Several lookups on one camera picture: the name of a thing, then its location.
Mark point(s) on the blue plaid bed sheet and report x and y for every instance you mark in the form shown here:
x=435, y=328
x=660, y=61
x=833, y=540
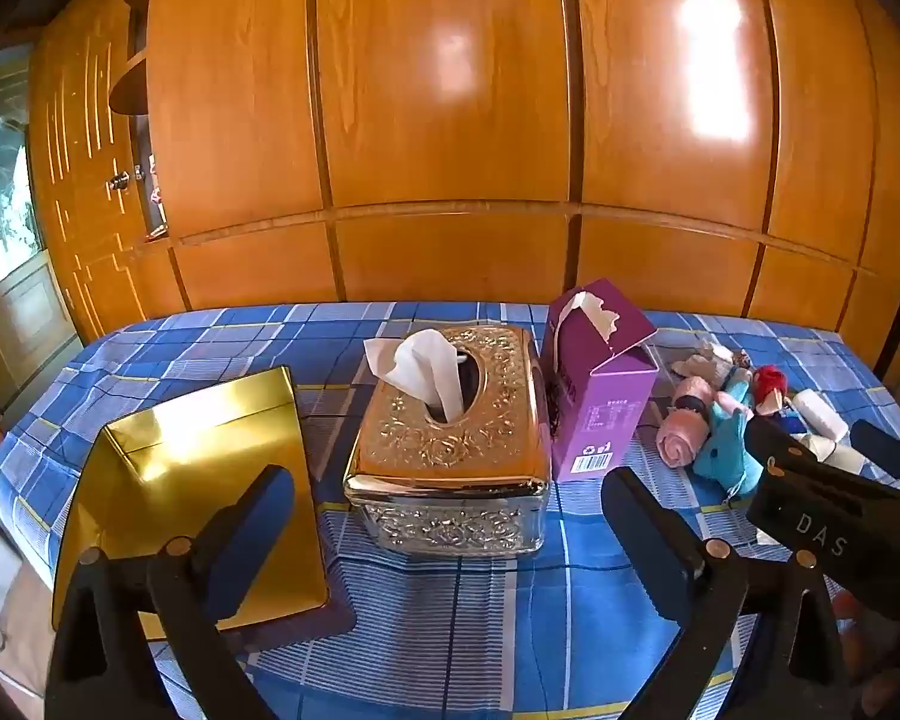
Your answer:
x=495, y=615

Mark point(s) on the purple cardboard box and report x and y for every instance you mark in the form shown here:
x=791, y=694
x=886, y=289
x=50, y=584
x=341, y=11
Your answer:
x=607, y=420

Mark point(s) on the glass panelled door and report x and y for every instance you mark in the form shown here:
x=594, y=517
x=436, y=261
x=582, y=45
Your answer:
x=0, y=187

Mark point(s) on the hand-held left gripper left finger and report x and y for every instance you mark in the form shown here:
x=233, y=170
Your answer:
x=261, y=536

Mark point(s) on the wooden wardrobe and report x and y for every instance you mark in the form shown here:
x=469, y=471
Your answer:
x=450, y=127

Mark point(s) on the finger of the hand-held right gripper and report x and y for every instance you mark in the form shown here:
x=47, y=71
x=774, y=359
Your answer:
x=885, y=450
x=769, y=442

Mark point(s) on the gold metal tray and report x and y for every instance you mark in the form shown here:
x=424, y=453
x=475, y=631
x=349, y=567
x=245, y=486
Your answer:
x=195, y=427

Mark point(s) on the white tissue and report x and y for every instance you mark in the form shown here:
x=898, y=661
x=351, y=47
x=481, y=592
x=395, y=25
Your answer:
x=418, y=367

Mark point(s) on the white cloth roll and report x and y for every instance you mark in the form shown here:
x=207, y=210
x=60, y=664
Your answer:
x=821, y=409

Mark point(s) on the wooden door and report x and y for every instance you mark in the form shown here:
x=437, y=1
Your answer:
x=82, y=165

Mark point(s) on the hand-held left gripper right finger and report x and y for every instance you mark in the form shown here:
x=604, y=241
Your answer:
x=645, y=540

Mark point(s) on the pink towel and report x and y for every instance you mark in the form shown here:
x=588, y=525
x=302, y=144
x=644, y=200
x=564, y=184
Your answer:
x=682, y=442

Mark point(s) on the person's right hand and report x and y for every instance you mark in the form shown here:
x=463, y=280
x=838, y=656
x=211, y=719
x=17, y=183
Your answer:
x=847, y=611

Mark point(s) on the ornate gold tissue box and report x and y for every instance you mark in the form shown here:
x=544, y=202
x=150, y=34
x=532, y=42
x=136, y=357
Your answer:
x=450, y=450

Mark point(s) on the blue plush toy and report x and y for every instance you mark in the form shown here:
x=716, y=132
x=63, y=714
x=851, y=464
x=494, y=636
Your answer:
x=727, y=450

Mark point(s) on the white plush toy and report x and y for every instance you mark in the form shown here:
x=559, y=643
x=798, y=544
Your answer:
x=701, y=364

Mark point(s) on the red-haired doll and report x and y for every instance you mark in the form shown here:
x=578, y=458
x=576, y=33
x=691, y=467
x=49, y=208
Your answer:
x=769, y=382

